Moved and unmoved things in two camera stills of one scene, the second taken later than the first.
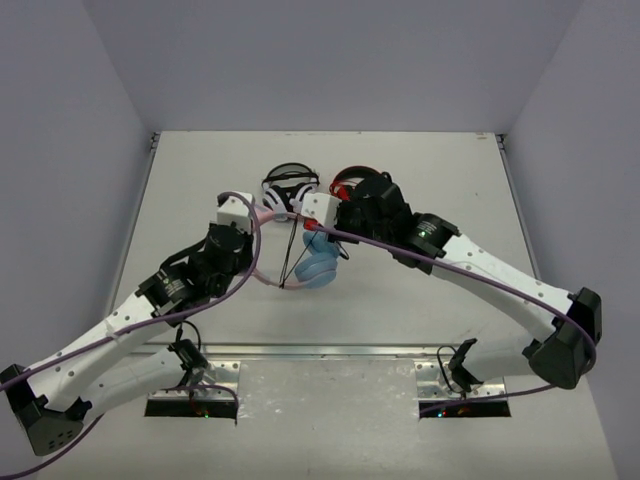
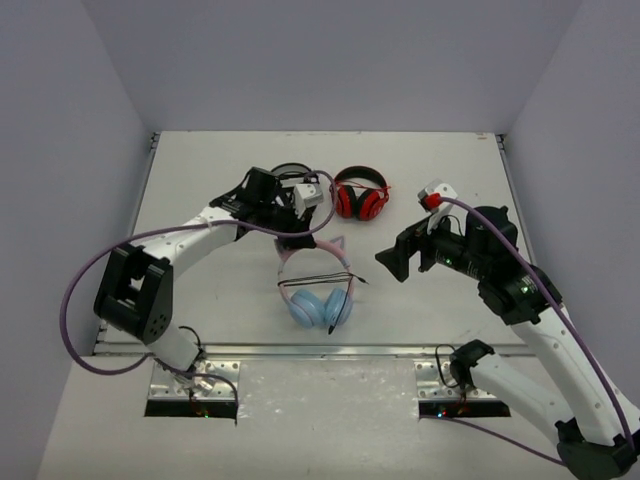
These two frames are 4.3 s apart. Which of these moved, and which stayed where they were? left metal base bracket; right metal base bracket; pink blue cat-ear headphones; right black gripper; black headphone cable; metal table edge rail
Moved: pink blue cat-ear headphones; black headphone cable; right black gripper
Stayed: right metal base bracket; metal table edge rail; left metal base bracket
